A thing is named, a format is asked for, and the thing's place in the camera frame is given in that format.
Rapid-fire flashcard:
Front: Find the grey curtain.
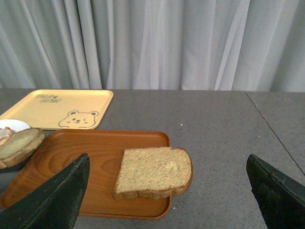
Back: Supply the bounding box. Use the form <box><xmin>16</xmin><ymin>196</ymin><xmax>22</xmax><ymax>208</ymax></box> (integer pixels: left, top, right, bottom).
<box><xmin>0</xmin><ymin>0</ymin><xmax>305</xmax><ymax>92</ymax></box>

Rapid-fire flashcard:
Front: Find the yellow bear tray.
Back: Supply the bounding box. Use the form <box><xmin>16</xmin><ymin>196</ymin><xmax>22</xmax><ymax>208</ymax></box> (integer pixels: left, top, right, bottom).
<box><xmin>0</xmin><ymin>89</ymin><xmax>113</xmax><ymax>130</ymax></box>

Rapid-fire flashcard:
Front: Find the ham slice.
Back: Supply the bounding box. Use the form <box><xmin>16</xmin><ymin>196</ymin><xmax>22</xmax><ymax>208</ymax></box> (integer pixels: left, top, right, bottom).
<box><xmin>0</xmin><ymin>127</ymin><xmax>13</xmax><ymax>145</ymax></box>

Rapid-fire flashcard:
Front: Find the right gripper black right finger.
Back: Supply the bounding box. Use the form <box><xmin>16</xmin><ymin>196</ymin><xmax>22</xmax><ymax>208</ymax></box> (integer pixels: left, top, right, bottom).
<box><xmin>246</xmin><ymin>154</ymin><xmax>305</xmax><ymax>229</ymax></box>

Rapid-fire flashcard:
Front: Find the brown wooden tray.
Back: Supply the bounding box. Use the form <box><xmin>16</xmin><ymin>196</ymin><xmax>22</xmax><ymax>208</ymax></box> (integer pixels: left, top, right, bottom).
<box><xmin>0</xmin><ymin>129</ymin><xmax>172</xmax><ymax>220</ymax></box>

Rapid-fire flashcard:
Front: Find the lower bread slice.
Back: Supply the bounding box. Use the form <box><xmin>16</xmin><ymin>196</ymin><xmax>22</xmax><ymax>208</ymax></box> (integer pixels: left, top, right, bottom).
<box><xmin>0</xmin><ymin>128</ymin><xmax>45</xmax><ymax>169</ymax></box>

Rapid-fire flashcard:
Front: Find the white round plate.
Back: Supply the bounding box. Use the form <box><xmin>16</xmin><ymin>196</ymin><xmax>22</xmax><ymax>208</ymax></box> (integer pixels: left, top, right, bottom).
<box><xmin>0</xmin><ymin>119</ymin><xmax>31</xmax><ymax>132</ymax></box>

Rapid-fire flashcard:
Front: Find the brown bread slice top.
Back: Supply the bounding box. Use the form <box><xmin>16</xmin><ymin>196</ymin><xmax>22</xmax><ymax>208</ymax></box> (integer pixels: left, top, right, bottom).
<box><xmin>113</xmin><ymin>146</ymin><xmax>193</xmax><ymax>201</ymax></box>

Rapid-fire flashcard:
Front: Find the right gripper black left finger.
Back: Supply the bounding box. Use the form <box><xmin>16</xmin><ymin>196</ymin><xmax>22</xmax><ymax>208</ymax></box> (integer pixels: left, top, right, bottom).
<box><xmin>0</xmin><ymin>153</ymin><xmax>90</xmax><ymax>229</ymax></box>

